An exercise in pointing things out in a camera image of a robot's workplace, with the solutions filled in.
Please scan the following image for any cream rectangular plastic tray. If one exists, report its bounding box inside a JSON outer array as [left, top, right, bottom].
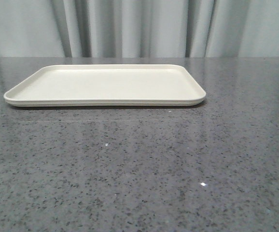
[[4, 64, 206, 107]]

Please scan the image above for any pale green curtain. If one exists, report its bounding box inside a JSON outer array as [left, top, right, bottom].
[[0, 0, 279, 58]]

